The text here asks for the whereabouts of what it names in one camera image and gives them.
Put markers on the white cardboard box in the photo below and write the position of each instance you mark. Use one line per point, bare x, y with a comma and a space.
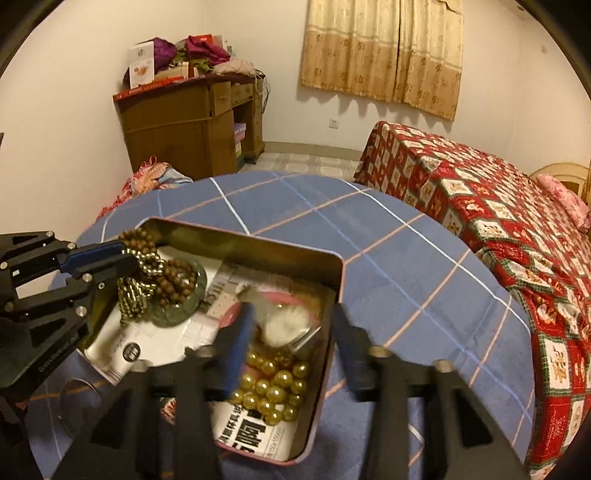
141, 64

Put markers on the stack of boxes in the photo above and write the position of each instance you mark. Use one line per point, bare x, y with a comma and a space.
240, 143

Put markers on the beige patterned curtain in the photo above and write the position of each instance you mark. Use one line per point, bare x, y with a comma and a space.
369, 50

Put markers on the rectangular metal tin box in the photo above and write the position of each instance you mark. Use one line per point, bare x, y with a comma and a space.
277, 251

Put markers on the cream wooden headboard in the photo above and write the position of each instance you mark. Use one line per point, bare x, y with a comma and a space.
563, 170

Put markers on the white sparkly brooch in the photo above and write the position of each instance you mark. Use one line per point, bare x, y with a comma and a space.
286, 323

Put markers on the printed paper sheet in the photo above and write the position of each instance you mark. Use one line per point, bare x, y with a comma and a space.
198, 323

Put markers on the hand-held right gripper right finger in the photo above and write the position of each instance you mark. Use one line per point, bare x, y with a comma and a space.
346, 355

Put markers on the bed with red patterned bedspread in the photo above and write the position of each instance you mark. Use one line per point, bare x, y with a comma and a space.
485, 207

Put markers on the pile of colourful clothes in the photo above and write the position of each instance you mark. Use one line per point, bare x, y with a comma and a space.
152, 177

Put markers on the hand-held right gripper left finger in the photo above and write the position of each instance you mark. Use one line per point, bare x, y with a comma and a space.
235, 355

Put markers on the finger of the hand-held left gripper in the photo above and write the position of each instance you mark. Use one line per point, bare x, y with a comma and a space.
106, 272
92, 254

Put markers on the pink pillow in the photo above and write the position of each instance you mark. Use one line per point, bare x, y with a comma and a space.
565, 196

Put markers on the brown wooden cabinet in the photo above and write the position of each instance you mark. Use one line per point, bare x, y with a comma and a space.
171, 134

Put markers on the pile of clothes on cabinet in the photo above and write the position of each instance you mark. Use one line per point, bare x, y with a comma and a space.
203, 53

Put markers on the blue plaid cloth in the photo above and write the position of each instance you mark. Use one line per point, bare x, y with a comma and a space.
369, 240

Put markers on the flat red box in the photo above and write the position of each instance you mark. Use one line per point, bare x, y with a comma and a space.
138, 90

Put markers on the green jade bangle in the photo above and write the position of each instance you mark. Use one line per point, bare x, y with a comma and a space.
184, 314

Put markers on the pink bangle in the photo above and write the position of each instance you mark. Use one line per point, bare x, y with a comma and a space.
231, 318

